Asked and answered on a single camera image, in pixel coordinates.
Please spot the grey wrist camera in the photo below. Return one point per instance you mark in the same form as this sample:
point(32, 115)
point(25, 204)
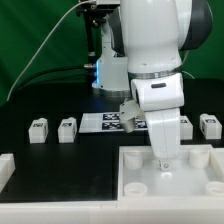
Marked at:
point(129, 110)

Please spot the white square tabletop tray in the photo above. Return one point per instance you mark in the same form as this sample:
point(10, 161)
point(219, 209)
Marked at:
point(191, 175)

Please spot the white sheet with fiducial tags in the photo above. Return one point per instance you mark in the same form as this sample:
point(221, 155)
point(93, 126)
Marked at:
point(100, 122)

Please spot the black camera stand post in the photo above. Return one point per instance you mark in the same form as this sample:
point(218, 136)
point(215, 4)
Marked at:
point(93, 18)

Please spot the white front rail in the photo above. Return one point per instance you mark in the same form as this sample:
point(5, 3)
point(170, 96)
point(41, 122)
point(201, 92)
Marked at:
point(205, 210)

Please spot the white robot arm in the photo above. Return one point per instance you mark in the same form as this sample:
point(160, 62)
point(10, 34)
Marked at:
point(152, 34)

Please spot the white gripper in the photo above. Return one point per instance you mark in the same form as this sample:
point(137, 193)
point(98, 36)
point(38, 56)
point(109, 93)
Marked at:
point(160, 100)

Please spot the white right obstacle block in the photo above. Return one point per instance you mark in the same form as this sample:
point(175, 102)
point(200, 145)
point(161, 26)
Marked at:
point(217, 162)

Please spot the overhead camera box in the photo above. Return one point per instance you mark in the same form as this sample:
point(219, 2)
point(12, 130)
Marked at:
point(108, 3)

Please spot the white left obstacle block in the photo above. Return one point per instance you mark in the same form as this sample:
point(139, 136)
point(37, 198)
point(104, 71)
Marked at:
point(7, 167)

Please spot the white obstacle block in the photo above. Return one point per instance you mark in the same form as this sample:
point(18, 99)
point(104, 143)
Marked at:
point(7, 167)
point(217, 162)

